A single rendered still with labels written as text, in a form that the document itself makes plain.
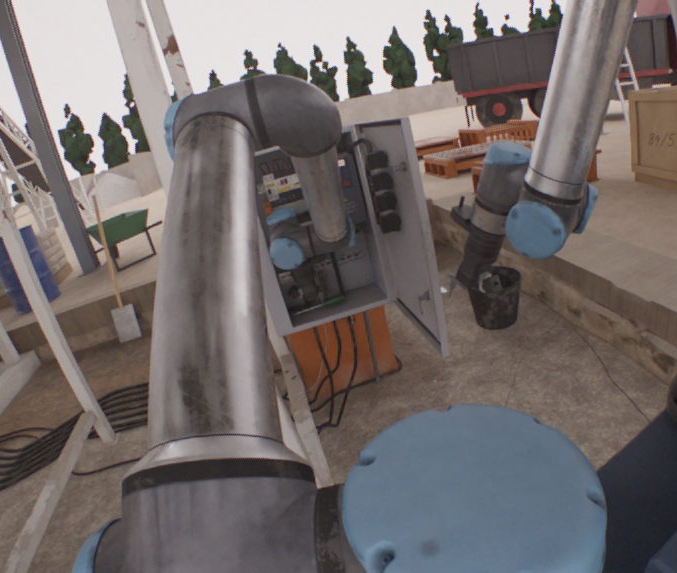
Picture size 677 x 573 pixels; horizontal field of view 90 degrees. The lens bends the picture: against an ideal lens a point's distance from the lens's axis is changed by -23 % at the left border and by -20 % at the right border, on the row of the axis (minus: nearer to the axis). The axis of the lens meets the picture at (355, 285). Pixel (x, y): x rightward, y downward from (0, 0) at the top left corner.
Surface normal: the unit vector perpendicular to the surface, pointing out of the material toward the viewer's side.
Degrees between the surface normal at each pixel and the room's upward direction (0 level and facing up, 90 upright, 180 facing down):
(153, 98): 81
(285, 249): 103
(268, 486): 57
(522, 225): 95
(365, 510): 5
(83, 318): 90
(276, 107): 90
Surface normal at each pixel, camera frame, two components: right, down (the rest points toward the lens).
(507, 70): -0.32, 0.44
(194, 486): 0.07, -0.61
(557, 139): -0.71, 0.39
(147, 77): 0.20, 0.18
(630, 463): -0.22, -0.90
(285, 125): 0.42, 0.69
